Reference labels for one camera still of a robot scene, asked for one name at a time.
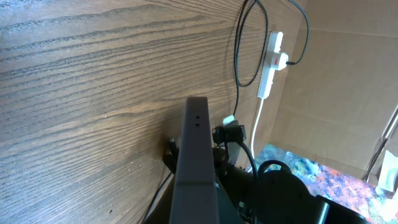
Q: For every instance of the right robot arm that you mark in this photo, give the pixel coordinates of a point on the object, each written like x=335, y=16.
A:
x=271, y=193

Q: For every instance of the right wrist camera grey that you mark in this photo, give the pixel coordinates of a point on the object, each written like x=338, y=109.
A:
x=230, y=120

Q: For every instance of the white charger plug adapter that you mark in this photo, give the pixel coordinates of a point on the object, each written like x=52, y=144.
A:
x=279, y=60

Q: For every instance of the smartphone with blue screen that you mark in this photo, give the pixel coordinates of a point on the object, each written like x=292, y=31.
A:
x=195, y=198

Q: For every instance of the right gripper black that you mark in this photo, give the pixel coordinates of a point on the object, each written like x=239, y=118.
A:
x=230, y=136

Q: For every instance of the white power strip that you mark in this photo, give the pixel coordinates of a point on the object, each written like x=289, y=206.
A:
x=267, y=75

